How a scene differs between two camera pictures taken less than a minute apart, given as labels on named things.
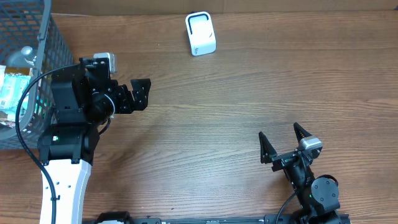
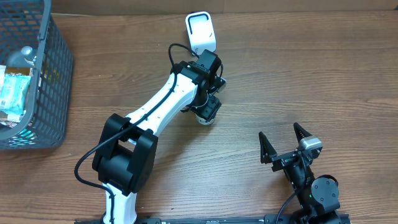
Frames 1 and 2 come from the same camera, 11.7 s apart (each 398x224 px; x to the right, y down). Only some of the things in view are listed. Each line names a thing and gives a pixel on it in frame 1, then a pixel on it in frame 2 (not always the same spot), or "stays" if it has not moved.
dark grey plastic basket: [33, 23] stays
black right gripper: [270, 155] stays
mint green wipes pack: [12, 86] stays
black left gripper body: [123, 99] to [210, 109]
